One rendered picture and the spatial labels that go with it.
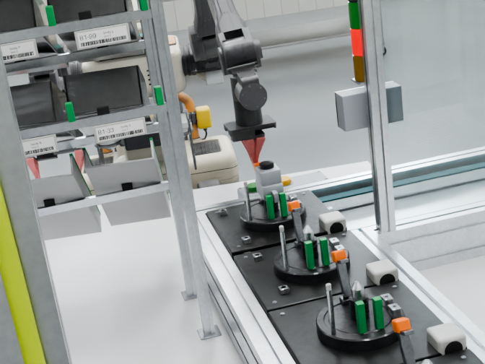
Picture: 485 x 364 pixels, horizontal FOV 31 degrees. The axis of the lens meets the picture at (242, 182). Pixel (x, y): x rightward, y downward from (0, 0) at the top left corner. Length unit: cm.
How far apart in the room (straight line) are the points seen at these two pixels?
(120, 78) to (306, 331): 53
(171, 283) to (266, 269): 32
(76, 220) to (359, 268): 59
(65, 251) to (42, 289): 156
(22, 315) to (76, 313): 126
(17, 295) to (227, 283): 106
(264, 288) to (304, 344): 21
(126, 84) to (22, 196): 98
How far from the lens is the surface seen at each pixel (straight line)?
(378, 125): 167
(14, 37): 145
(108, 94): 153
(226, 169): 281
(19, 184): 56
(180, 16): 1001
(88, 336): 174
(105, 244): 214
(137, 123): 149
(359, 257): 163
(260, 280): 158
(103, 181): 169
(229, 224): 183
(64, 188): 166
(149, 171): 167
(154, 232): 215
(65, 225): 182
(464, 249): 184
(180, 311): 176
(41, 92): 153
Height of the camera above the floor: 167
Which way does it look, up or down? 20 degrees down
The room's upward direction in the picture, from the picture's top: 8 degrees counter-clockwise
